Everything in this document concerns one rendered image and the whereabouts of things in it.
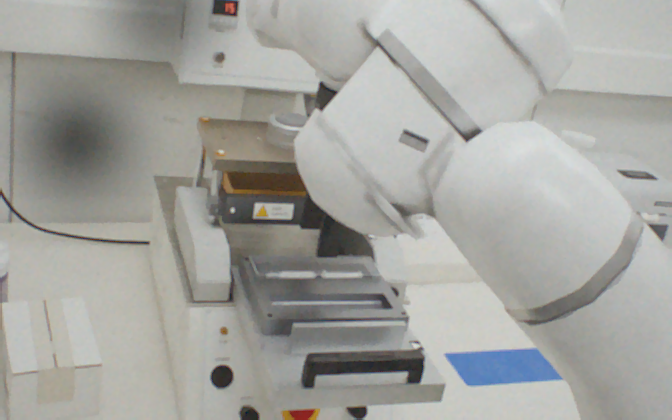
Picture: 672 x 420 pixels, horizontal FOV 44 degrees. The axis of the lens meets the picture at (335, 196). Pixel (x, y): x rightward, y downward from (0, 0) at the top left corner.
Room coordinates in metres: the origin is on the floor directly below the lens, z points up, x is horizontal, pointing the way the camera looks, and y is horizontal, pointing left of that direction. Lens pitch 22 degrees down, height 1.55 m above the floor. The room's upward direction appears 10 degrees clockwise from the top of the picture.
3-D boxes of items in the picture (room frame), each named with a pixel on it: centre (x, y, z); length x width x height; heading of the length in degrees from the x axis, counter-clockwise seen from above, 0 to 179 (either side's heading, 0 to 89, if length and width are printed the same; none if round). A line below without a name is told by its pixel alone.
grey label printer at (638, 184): (1.93, -0.68, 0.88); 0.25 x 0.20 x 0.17; 19
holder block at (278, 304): (1.02, -0.01, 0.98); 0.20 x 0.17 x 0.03; 111
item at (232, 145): (1.30, 0.08, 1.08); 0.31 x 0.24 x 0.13; 111
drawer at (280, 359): (0.98, -0.02, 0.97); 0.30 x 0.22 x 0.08; 21
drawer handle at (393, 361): (0.85, -0.07, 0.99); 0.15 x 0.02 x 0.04; 111
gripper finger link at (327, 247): (1.03, 0.00, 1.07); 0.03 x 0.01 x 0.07; 111
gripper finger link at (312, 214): (1.10, 0.03, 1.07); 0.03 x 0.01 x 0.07; 111
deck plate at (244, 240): (1.30, 0.10, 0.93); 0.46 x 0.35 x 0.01; 21
